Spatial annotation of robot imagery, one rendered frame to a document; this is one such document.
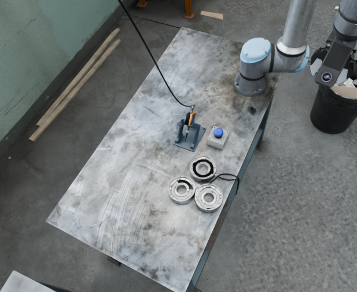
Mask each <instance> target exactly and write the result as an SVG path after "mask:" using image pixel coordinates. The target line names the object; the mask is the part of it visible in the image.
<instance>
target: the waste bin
mask: <svg viewBox="0 0 357 292"><path fill-rule="evenodd" d="M354 60H356V61H355V62H356V69H355V71H354V73H353V74H352V75H351V76H350V79H352V80H353V81H354V80H356V79H357V59H354ZM353 81H352V82H353ZM354 86H355V87H356V88H357V85H354ZM318 87H319V89H318V92H317V94H316V98H315V101H314V104H313V106H312V110H311V113H310V119H311V122H312V124H313V125H314V126H315V127H316V128H317V129H319V130H320V131H322V132H325V133H329V134H339V133H342V132H344V131H345V130H347V129H348V127H349V126H350V125H351V123H352V122H353V121H354V120H355V119H356V117H357V98H349V97H345V96H342V95H340V94H338V93H336V92H335V91H333V90H332V89H331V88H328V87H324V86H322V85H319V86H318Z"/></svg>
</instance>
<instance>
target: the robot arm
mask: <svg viewBox="0 0 357 292"><path fill-rule="evenodd" d="M316 3H317V0H291V2H290V7H289V11H288V16H287V19H286V23H285V28H284V33H283V36H282V37H280V38H279V39H278V41H277V44H271V43H270V42H269V41H268V40H265V39H264V38H253V39H250V40H249V41H248V42H247V43H245V44H244V45H243V47H242V51H241V55H240V58H241V60H240V70H239V72H238V73H237V75H236V76H235V80H234V87H235V89H236V91H237V92H239V93H240V94H242V95H244V96H248V97H253V96H258V95H260V94H262V93H263V92H264V91H265V90H266V87H267V77H266V72H289V73H294V72H301V71H302V70H303V69H304V68H305V67H306V65H307V62H308V57H309V53H310V48H309V46H308V45H307V42H306V40H305V38H306V35H307V31H308V28H309V26H310V22H311V19H312V15H313V13H314V9H315V6H316ZM335 10H336V11H337V13H336V16H335V18H334V23H333V27H332V28H333V31H332V32H331V34H330V35H329V37H328V39H327V41H326V44H324V45H323V46H322V47H319V49H317V50H316V51H315V52H314V54H313V55H312V57H311V64H310V65H311V73H312V75H316V73H317V72H318V73H317V75H316V77H315V82H316V83H317V84H319V85H322V86H324V87H328V88H330V87H333V86H334V85H335V84H337V85H341V84H343V83H344V82H345V81H346V80H347V79H349V77H350V76H351V75H352V74H353V73H354V71H355V69H356V62H355V61H356V60H354V57H355V55H354V53H356V51H357V0H341V1H340V4H339V6H338V5H337V6H336V7H335ZM336 81H337V82H336Z"/></svg>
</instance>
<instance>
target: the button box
mask: <svg viewBox="0 0 357 292"><path fill-rule="evenodd" d="M216 128H218V127H215V126H214V127H213V128H212V130H211V132H210V134H209V136H208V138H207V145H210V146H213V147H215V148H218V149H221V150H223V149H224V146H225V144H226V142H227V140H228V138H229V131H227V130H224V129H222V130H223V135H222V136H220V137H217V136H215V135H214V130H215V129H216Z"/></svg>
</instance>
